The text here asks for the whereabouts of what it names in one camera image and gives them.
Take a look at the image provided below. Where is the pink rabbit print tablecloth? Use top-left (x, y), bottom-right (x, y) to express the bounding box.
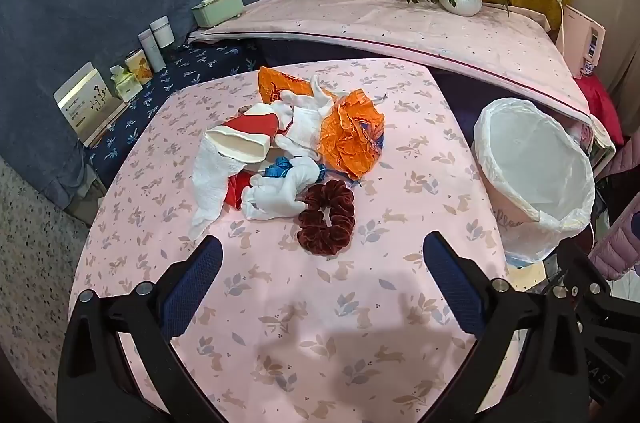
top-left (67, 59), bottom-right (511, 423)

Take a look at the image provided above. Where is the red cloth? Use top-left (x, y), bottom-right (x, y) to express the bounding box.
top-left (577, 75), bottom-right (626, 148)

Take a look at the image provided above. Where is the small orange wrapper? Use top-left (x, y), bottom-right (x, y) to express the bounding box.
top-left (257, 66), bottom-right (313, 104)

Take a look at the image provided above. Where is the white-lined trash bin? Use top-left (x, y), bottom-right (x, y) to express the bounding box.
top-left (472, 98), bottom-right (597, 264)

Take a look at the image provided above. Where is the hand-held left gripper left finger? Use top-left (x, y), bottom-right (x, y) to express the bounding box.
top-left (56, 235), bottom-right (236, 423)

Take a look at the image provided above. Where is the navy floral cloth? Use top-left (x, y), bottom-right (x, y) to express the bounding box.
top-left (82, 42), bottom-right (261, 184)

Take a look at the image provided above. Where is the green tissue pack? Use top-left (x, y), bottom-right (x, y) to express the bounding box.
top-left (109, 65), bottom-right (143, 101)

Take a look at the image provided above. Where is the red and white paper cup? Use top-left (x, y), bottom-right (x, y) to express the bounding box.
top-left (206, 113), bottom-right (281, 164)

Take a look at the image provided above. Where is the pale green box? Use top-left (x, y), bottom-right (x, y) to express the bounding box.
top-left (191, 0), bottom-right (245, 28)

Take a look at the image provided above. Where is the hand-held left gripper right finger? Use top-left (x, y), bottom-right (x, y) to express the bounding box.
top-left (422, 231), bottom-right (591, 423)

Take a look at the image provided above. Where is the blue foil wrapper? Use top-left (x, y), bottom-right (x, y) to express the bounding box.
top-left (264, 157), bottom-right (296, 178)

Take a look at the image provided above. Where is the tall white canister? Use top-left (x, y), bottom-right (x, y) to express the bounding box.
top-left (138, 29), bottom-right (166, 74)

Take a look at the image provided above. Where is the large orange wrapper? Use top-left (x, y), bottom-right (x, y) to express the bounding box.
top-left (318, 89), bottom-right (386, 181)

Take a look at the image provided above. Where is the dark red velvet scrunchie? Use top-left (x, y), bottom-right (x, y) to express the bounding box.
top-left (296, 179), bottom-right (357, 254)

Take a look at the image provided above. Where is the pale pink table cloth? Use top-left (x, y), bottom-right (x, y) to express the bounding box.
top-left (187, 0), bottom-right (616, 154)

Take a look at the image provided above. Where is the white paper towel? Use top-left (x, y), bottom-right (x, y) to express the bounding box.
top-left (189, 138), bottom-right (251, 240)

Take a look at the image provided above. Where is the short white canister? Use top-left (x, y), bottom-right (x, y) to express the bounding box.
top-left (149, 16), bottom-right (176, 50)

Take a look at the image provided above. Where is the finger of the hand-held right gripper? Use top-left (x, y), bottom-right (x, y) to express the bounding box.
top-left (547, 243), bottom-right (608, 304)

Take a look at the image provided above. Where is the pink appliance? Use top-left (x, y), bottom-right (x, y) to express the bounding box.
top-left (564, 4), bottom-right (606, 80)

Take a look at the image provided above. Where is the gold and white box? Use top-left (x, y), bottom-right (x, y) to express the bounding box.
top-left (53, 62), bottom-right (126, 148)

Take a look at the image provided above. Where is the white glove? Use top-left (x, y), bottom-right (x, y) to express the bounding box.
top-left (272, 75), bottom-right (341, 161)

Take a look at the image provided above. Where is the yellow tin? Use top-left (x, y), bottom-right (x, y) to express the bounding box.
top-left (124, 49), bottom-right (152, 84)

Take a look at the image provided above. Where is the pink puffer jacket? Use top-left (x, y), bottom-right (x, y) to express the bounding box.
top-left (587, 143), bottom-right (640, 284)

